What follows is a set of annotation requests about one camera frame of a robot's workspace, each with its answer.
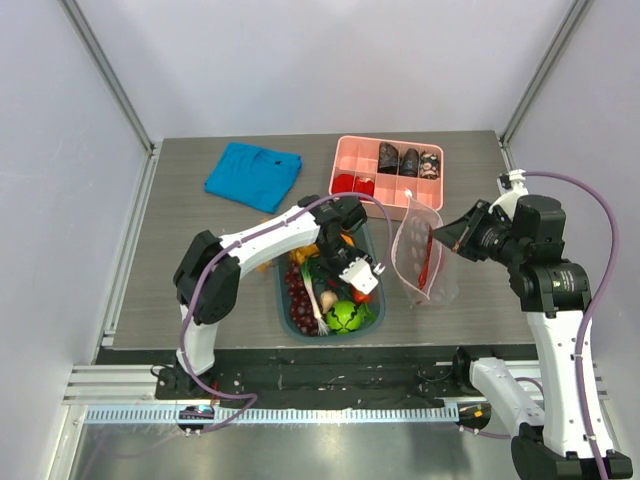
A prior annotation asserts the red toy lobster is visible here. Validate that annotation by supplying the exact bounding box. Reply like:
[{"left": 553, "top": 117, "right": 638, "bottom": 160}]
[{"left": 418, "top": 226, "right": 433, "bottom": 297}]

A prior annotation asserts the clear zip top bag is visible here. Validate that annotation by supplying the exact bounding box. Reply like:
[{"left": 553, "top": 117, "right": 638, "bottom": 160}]
[{"left": 391, "top": 189, "right": 459, "bottom": 307}]

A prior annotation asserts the toy green onion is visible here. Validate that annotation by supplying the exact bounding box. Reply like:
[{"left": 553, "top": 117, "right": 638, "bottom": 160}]
[{"left": 300, "top": 258, "right": 329, "bottom": 336}]

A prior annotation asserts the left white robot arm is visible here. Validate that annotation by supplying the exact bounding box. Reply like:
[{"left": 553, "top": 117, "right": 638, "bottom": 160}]
[{"left": 173, "top": 193, "right": 384, "bottom": 399}]

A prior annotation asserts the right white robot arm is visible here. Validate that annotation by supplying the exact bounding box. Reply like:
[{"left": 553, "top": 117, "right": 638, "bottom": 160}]
[{"left": 433, "top": 194, "right": 633, "bottom": 479}]

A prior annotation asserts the orange toy fruit cluster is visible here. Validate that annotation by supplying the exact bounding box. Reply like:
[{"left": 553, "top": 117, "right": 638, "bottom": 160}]
[{"left": 288, "top": 244, "right": 320, "bottom": 265}]

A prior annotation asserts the white toy garlic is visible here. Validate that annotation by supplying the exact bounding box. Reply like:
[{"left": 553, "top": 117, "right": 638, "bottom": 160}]
[{"left": 320, "top": 290, "right": 338, "bottom": 313}]

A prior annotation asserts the orange toy carrot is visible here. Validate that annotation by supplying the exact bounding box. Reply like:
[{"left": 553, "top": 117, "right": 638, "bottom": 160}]
[{"left": 352, "top": 289, "right": 371, "bottom": 304}]

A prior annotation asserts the teal plastic basket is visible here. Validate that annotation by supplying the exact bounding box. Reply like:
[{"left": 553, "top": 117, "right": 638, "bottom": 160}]
[{"left": 273, "top": 219, "right": 388, "bottom": 344}]

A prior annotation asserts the green toy melon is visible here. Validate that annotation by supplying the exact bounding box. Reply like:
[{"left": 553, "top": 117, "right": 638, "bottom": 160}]
[{"left": 325, "top": 300, "right": 363, "bottom": 334}]

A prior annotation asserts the red rolled sock left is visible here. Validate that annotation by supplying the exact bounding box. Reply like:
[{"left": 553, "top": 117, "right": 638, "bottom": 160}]
[{"left": 330, "top": 173, "right": 355, "bottom": 194}]

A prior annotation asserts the red rolled sock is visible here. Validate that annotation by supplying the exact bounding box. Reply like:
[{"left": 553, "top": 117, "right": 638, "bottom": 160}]
[
  {"left": 353, "top": 176, "right": 375, "bottom": 197},
  {"left": 330, "top": 173, "right": 355, "bottom": 194}
]

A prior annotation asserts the purple grape bunch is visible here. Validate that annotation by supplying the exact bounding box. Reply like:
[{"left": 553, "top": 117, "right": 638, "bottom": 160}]
[{"left": 284, "top": 262, "right": 319, "bottom": 337}]

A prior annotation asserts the brown longan bunch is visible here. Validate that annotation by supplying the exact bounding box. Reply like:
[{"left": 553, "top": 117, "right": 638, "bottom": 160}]
[{"left": 256, "top": 217, "right": 273, "bottom": 273}]

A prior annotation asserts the red rolled sock right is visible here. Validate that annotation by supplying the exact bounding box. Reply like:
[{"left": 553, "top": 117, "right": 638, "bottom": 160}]
[{"left": 353, "top": 176, "right": 375, "bottom": 197}]

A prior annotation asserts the floral rolled sock right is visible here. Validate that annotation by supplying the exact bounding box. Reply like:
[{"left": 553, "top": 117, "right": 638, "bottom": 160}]
[{"left": 418, "top": 152, "right": 441, "bottom": 180}]

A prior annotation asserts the pink divided organizer box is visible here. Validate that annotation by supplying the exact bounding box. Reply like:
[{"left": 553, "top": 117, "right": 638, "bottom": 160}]
[{"left": 328, "top": 135, "right": 444, "bottom": 220}]

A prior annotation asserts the dark rolled sock middle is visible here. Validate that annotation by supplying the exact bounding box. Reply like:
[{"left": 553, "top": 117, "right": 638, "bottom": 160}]
[{"left": 398, "top": 148, "right": 420, "bottom": 178}]

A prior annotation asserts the dark rolled sock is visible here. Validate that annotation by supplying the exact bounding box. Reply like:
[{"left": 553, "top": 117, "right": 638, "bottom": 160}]
[
  {"left": 398, "top": 148, "right": 420, "bottom": 178},
  {"left": 377, "top": 142, "right": 399, "bottom": 175}
]

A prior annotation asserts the blue folded cloth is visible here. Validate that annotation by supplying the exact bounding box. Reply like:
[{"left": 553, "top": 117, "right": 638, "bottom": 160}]
[{"left": 204, "top": 142, "right": 303, "bottom": 214}]

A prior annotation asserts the dark rolled sock left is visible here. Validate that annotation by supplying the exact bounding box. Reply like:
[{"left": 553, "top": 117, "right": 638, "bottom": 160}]
[{"left": 377, "top": 142, "right": 399, "bottom": 175}]

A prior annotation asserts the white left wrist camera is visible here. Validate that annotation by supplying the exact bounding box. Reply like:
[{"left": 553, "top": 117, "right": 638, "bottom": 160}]
[{"left": 339, "top": 258, "right": 386, "bottom": 294}]

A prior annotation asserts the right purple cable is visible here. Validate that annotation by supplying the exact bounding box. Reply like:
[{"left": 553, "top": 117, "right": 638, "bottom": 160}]
[{"left": 457, "top": 170, "right": 621, "bottom": 480}]

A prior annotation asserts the purple cable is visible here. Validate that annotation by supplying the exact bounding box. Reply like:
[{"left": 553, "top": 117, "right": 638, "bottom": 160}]
[
  {"left": 178, "top": 194, "right": 395, "bottom": 432},
  {"left": 457, "top": 170, "right": 621, "bottom": 480}
]

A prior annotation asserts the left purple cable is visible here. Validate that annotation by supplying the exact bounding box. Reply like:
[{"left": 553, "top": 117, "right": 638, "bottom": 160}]
[{"left": 178, "top": 194, "right": 395, "bottom": 432}]

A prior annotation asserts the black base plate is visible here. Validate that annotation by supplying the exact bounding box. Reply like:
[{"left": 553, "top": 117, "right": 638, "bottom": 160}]
[{"left": 154, "top": 344, "right": 512, "bottom": 409}]

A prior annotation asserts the white slotted cable duct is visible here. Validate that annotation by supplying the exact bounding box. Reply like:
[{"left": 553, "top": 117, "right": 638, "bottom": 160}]
[{"left": 85, "top": 404, "right": 459, "bottom": 425}]

